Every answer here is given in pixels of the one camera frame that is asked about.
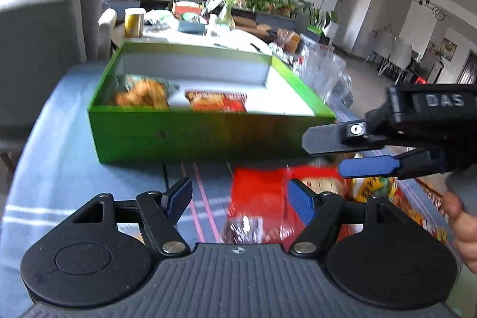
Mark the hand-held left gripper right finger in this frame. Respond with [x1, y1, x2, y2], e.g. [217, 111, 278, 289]
[289, 178, 407, 259]

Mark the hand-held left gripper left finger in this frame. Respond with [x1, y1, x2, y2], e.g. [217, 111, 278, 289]
[72, 176, 193, 258]

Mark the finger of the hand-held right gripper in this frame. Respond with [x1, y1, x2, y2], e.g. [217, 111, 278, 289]
[302, 119, 388, 155]
[338, 149, 448, 180]

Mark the yellow snack packet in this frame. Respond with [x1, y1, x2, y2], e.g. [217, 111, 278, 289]
[352, 153, 396, 204]

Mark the red picture snack packet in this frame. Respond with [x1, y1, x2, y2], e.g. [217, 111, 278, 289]
[291, 165, 354, 201]

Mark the red barcode snack packet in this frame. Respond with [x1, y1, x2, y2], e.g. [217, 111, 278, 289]
[223, 167, 293, 245]

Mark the green cardboard box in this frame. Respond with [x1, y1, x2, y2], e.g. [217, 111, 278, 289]
[87, 41, 337, 165]

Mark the clear red-edged snack packet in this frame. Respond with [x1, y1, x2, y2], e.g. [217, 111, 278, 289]
[185, 90, 249, 113]

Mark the person's right hand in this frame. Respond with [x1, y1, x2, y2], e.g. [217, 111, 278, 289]
[442, 190, 477, 274]

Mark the striped yellow-red snack packet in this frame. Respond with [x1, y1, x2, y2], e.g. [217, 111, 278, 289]
[395, 176, 450, 246]

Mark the clear glass mug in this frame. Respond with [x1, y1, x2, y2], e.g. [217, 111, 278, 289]
[297, 43, 353, 107]

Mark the white dining chair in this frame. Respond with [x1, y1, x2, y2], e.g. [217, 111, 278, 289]
[377, 36, 413, 81]

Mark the plastic bag with fruit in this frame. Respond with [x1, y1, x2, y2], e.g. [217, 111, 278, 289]
[274, 28, 303, 54]

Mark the orange-brown snack packet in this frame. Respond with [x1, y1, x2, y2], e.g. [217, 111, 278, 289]
[114, 76, 171, 109]

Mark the tall plant in white pot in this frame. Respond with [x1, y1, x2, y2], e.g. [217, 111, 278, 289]
[309, 0, 342, 39]

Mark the blue striped tablecloth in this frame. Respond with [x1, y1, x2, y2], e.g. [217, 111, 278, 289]
[0, 64, 477, 318]

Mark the grey television cabinet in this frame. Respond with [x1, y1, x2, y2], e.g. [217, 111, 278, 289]
[104, 0, 332, 44]

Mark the white round coffee table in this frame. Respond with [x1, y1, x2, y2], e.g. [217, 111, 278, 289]
[113, 19, 275, 56]

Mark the row of leafy potted plants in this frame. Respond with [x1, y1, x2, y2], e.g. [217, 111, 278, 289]
[246, 0, 299, 18]

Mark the spider plant in glass vase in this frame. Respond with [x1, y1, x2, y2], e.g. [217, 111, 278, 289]
[218, 0, 249, 27]

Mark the blue plastic basket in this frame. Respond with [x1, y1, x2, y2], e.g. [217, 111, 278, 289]
[178, 21, 208, 34]

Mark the yellow tin can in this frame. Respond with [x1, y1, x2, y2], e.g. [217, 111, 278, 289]
[124, 8, 146, 39]

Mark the orange box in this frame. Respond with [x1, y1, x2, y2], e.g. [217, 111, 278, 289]
[173, 1, 204, 19]

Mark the grey sofa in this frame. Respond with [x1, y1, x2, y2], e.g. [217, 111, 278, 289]
[0, 0, 118, 170]

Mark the framed wall picture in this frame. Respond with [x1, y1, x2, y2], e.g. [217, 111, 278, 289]
[441, 37, 458, 62]

